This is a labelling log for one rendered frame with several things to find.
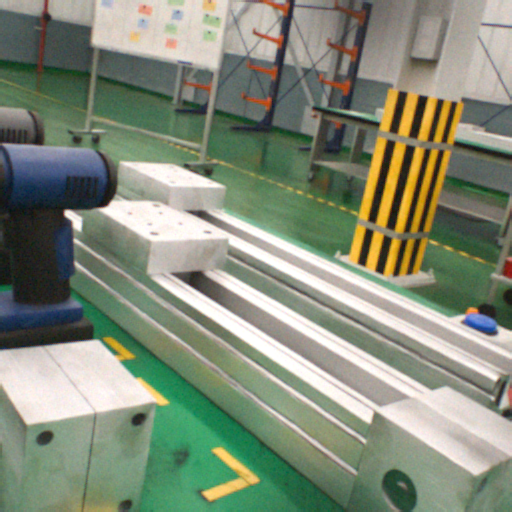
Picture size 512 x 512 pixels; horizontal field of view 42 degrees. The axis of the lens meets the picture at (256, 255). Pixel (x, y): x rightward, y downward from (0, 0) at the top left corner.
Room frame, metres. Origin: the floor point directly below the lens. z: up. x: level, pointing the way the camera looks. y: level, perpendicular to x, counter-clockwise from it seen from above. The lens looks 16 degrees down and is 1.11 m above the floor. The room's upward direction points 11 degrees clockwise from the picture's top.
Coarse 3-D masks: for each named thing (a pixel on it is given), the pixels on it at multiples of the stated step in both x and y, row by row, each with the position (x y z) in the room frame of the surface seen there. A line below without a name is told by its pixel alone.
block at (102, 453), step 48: (0, 384) 0.39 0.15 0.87; (48, 384) 0.40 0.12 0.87; (96, 384) 0.42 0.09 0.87; (0, 432) 0.39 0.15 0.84; (48, 432) 0.37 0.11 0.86; (96, 432) 0.38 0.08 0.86; (144, 432) 0.41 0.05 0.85; (0, 480) 0.38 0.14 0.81; (48, 480) 0.36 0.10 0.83; (96, 480) 0.39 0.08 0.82
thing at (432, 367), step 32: (128, 192) 1.10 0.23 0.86; (224, 224) 1.02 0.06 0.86; (256, 256) 0.85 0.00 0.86; (288, 256) 0.91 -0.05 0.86; (256, 288) 0.84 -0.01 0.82; (288, 288) 0.81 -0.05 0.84; (320, 288) 0.77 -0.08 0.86; (352, 288) 0.82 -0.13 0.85; (384, 288) 0.81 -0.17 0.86; (320, 320) 0.76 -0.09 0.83; (352, 320) 0.73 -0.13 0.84; (384, 320) 0.69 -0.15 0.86; (416, 320) 0.74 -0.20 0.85; (448, 320) 0.73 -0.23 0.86; (384, 352) 0.68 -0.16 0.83; (416, 352) 0.67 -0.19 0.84; (448, 352) 0.63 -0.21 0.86; (480, 352) 0.68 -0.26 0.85; (448, 384) 0.62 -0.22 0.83; (480, 384) 0.60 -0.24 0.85
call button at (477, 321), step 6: (468, 318) 0.80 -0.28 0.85; (474, 318) 0.80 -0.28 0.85; (480, 318) 0.80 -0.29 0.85; (486, 318) 0.81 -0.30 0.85; (468, 324) 0.79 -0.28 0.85; (474, 324) 0.79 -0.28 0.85; (480, 324) 0.78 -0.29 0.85; (486, 324) 0.78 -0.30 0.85; (492, 324) 0.79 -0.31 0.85; (486, 330) 0.78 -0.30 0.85; (492, 330) 0.78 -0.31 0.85
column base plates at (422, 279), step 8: (336, 256) 4.00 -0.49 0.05; (344, 256) 4.08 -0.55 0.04; (352, 264) 3.93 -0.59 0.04; (376, 272) 3.85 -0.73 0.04; (424, 272) 4.06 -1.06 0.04; (392, 280) 3.72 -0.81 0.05; (400, 280) 3.78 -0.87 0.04; (408, 280) 3.82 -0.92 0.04; (416, 280) 3.87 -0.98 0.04; (424, 280) 3.93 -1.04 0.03; (432, 280) 3.99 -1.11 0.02
